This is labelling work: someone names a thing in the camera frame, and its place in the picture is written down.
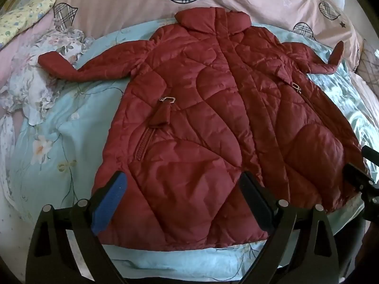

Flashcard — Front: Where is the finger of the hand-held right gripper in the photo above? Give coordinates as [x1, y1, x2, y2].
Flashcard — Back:
[343, 162, 374, 195]
[362, 146, 379, 163]

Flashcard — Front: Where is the yellow floral pillow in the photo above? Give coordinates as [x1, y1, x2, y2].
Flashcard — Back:
[0, 0, 60, 47]

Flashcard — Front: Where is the light blue floral bedsheet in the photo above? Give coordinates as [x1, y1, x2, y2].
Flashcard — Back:
[6, 21, 379, 281]

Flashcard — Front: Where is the white floral ruffled cloth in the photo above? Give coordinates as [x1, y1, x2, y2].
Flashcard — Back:
[0, 28, 96, 125]

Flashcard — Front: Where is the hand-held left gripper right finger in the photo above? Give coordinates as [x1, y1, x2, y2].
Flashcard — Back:
[237, 172, 339, 284]

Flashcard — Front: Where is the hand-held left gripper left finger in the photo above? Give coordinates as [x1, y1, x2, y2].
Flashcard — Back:
[26, 171, 128, 284]

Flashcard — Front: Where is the red quilted jacket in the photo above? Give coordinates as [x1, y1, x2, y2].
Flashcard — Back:
[38, 7, 370, 246]

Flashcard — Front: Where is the pink quilt with plaid hearts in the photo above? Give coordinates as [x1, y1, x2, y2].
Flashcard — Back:
[0, 0, 366, 76]

